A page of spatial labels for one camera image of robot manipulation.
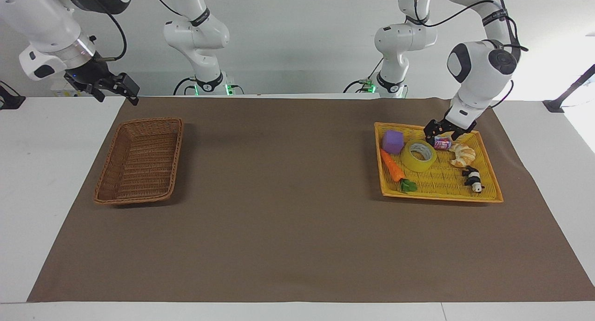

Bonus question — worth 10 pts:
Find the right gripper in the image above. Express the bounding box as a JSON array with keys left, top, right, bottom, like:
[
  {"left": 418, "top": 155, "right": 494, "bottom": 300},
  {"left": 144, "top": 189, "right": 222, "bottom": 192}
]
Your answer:
[{"left": 64, "top": 56, "right": 140, "bottom": 106}]

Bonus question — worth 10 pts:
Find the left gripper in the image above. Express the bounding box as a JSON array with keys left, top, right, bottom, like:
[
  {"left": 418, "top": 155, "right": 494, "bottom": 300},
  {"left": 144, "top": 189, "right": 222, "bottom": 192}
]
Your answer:
[{"left": 423, "top": 107, "right": 478, "bottom": 143}]

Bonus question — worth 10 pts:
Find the yellow tape roll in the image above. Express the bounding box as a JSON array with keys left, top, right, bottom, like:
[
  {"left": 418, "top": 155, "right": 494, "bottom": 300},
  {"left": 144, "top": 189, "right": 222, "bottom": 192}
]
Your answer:
[{"left": 401, "top": 140, "right": 437, "bottom": 173}]

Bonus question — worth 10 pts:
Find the yellow woven basket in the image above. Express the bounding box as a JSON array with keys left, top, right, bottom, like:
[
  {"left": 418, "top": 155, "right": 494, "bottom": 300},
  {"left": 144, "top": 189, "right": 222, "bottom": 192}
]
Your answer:
[{"left": 374, "top": 122, "right": 504, "bottom": 203}]

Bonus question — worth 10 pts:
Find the brown wicker basket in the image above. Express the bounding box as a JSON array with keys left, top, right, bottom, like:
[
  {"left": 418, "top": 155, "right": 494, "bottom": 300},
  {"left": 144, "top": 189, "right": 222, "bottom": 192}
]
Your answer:
[{"left": 94, "top": 118, "right": 184, "bottom": 205}]

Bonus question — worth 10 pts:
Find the toy croissant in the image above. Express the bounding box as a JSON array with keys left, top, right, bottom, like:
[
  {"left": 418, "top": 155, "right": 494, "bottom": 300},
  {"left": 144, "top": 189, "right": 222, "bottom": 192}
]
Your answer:
[{"left": 449, "top": 143, "right": 476, "bottom": 168}]

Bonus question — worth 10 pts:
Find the purple cube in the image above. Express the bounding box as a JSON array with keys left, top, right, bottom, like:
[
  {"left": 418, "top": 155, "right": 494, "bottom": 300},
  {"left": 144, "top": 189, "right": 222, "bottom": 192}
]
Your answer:
[{"left": 382, "top": 130, "right": 404, "bottom": 154}]

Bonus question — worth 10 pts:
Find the toy panda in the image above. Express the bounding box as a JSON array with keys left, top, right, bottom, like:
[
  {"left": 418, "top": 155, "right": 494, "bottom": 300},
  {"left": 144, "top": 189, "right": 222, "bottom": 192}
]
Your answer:
[{"left": 462, "top": 165, "right": 485, "bottom": 193}]

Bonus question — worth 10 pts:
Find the orange toy carrot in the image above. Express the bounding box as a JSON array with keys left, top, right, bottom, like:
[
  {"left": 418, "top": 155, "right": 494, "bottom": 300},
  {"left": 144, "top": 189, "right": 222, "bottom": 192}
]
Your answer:
[{"left": 380, "top": 148, "right": 418, "bottom": 194}]

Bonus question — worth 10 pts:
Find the black stand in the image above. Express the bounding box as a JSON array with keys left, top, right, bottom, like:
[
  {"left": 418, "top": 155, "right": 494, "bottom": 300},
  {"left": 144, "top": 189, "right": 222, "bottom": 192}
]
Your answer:
[
  {"left": 543, "top": 64, "right": 595, "bottom": 113},
  {"left": 0, "top": 81, "right": 26, "bottom": 110}
]

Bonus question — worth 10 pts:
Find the black cable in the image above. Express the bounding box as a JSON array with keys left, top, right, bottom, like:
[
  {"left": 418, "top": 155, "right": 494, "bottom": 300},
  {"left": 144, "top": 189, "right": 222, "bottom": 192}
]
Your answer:
[
  {"left": 173, "top": 77, "right": 197, "bottom": 96},
  {"left": 93, "top": 5, "right": 128, "bottom": 62},
  {"left": 409, "top": 0, "right": 529, "bottom": 53},
  {"left": 343, "top": 58, "right": 384, "bottom": 94},
  {"left": 139, "top": 0, "right": 194, "bottom": 20},
  {"left": 490, "top": 79, "right": 515, "bottom": 108}
]

